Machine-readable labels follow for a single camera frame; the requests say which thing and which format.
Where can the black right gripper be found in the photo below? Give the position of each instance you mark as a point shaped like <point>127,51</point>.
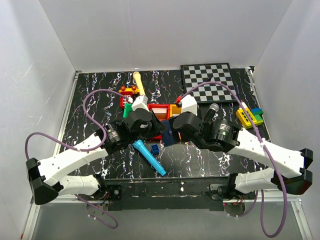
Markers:
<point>173,122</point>

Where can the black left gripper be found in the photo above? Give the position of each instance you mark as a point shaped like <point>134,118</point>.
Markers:
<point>157,124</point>

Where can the navy blue card holder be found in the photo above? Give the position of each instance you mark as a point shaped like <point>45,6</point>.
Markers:
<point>166,135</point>

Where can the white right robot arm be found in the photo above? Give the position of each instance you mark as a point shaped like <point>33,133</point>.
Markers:
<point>285,169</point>

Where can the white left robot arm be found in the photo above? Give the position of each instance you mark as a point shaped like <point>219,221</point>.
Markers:
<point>49,178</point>

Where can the cards in red bin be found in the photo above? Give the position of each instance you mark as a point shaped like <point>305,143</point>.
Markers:
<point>160,113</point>

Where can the yellow plastic bin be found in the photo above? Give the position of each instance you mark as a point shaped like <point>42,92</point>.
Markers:
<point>174,110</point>

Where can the small blue toy brick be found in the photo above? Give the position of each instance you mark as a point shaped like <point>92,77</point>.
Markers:
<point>155,149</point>

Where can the red plastic bin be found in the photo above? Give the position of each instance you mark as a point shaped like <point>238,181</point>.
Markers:
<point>151,105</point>

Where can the light blue toy microphone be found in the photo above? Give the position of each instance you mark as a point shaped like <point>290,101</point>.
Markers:
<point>140,146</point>

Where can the green plastic bin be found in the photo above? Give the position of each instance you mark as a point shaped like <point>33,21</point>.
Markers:
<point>127,109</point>

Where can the black toy microphone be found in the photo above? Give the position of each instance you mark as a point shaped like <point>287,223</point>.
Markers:
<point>209,116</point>

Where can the red toy brick house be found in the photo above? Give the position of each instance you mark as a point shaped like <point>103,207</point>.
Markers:
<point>129,93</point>

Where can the black grey chessboard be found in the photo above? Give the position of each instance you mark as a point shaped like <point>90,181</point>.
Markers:
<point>214,82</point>

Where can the cream toy microphone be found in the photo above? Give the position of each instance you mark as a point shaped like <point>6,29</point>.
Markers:
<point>138,80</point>

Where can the yellow green toy brick house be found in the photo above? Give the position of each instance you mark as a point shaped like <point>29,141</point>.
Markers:
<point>254,114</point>

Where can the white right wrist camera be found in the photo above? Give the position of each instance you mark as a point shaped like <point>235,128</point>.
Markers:
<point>187,104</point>

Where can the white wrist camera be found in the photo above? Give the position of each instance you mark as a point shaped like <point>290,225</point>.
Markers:
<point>187,104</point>
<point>140,102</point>

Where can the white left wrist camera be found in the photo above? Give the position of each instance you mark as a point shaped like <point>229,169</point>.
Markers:
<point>140,102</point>

